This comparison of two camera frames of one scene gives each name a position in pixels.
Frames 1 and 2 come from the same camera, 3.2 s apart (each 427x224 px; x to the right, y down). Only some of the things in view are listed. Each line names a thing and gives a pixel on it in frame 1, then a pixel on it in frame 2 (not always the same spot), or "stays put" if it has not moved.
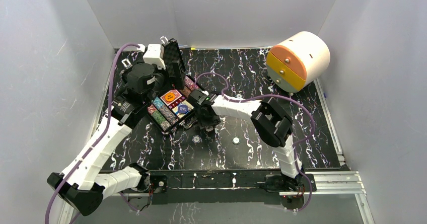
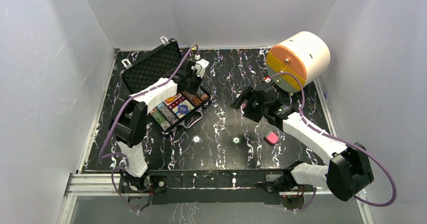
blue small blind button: x=183 y=108 stays put
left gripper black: x=171 y=70 → x=192 y=83
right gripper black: x=215 y=121 → x=248 y=93
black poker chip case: x=170 y=109 stays put
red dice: x=179 y=100 stays put
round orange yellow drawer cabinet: x=297 y=61 stays put
